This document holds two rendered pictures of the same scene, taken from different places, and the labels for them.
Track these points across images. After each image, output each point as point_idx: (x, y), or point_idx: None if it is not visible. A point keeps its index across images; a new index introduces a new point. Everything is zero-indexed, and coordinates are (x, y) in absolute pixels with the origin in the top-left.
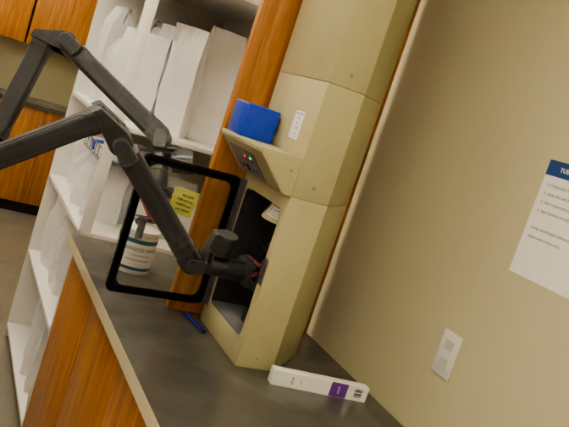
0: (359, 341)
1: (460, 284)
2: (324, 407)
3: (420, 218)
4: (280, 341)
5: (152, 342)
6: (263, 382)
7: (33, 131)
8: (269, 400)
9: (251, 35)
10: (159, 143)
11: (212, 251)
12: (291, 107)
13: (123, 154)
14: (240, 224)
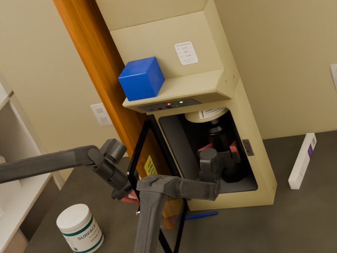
0: (255, 118)
1: (319, 37)
2: (328, 165)
3: (243, 24)
4: (271, 165)
5: (241, 249)
6: (297, 192)
7: (143, 248)
8: (324, 195)
9: (71, 28)
10: (100, 159)
11: (212, 171)
12: (163, 45)
13: (184, 190)
14: (170, 140)
